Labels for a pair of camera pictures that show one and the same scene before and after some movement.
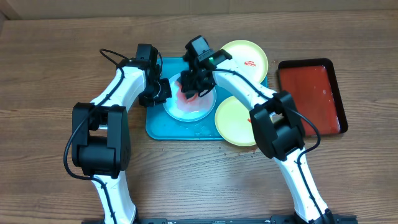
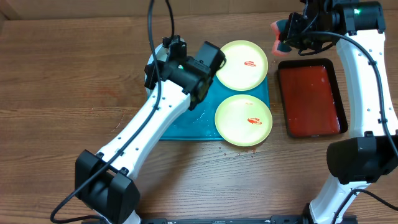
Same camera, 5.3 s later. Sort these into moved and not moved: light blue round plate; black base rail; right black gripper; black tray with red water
Moved: light blue round plate; right black gripper
Not moved: black base rail; black tray with red water
